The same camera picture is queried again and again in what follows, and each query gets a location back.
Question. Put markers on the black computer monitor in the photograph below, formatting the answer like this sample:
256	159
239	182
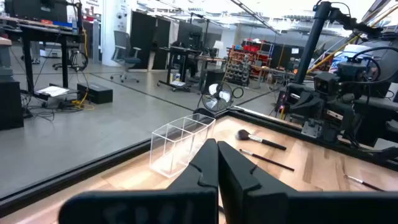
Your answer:
34	11

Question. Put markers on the grey office chair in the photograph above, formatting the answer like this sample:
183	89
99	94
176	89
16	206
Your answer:
121	43

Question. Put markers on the black wheeled desk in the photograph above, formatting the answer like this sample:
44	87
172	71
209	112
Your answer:
183	51

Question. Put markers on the black cabinet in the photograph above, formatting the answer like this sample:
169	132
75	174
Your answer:
11	105

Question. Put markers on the silver metal bracket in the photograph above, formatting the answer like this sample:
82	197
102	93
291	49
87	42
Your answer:
311	128

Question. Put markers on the clear acrylic brush organizer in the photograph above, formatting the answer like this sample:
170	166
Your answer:
174	137

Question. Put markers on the white pillar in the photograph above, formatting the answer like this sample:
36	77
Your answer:
109	31

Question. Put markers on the white paper tray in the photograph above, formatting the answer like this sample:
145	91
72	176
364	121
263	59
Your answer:
53	91

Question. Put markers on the black partition panel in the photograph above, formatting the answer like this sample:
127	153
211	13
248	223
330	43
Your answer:
149	40

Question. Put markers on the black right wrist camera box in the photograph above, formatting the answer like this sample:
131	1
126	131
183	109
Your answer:
326	84

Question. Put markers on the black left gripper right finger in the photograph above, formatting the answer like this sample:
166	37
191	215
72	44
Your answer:
264	205

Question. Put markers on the fan makeup brush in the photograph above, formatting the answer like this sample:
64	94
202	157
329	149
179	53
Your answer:
244	134

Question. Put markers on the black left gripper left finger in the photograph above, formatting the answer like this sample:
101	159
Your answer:
186	202

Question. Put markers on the black floor fan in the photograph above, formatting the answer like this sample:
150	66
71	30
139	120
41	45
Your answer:
217	96

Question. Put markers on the black standing desk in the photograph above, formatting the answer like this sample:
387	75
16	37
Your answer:
27	62

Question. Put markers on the black desk monitor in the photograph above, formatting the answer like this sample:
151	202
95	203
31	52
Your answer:
189	34

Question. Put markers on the black makeup brush silver ferrule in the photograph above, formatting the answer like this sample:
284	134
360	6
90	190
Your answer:
267	160
367	183

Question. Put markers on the shelf with red bins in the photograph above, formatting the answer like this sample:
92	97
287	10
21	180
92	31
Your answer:
248	49

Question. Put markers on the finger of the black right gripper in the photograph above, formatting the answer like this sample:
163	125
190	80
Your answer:
306	104
339	118

